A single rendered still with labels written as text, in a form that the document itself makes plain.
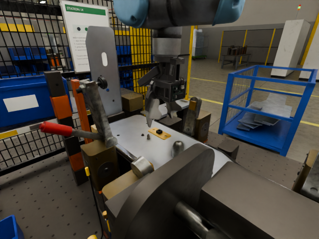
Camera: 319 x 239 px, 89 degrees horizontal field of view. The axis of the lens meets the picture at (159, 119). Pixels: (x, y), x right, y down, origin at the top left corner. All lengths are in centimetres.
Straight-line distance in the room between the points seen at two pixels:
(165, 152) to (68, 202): 49
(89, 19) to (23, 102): 50
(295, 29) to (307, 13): 632
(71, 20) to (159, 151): 73
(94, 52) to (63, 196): 60
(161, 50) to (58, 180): 76
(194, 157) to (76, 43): 86
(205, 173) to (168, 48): 32
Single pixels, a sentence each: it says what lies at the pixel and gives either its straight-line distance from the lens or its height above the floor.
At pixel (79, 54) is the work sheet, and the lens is 96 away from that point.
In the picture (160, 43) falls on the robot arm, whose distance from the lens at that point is 44.
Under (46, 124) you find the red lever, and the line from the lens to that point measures 38.
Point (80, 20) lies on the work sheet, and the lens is 97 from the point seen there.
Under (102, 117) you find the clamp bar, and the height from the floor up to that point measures 113.
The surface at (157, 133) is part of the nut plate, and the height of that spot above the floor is 100.
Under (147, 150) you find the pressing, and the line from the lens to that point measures 49.
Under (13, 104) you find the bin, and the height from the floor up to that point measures 110.
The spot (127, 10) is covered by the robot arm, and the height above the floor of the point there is 134.
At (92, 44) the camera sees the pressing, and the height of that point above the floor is 128.
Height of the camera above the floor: 129
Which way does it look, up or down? 25 degrees down
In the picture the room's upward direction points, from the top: straight up
